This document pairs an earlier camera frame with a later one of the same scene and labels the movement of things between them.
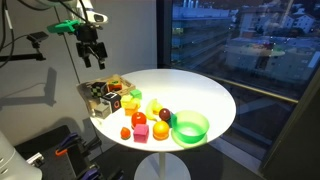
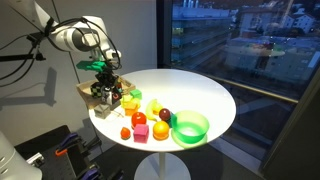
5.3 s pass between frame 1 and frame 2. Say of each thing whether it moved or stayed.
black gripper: moved
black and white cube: moved
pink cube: stayed
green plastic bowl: stayed
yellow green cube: stayed
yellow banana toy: stayed
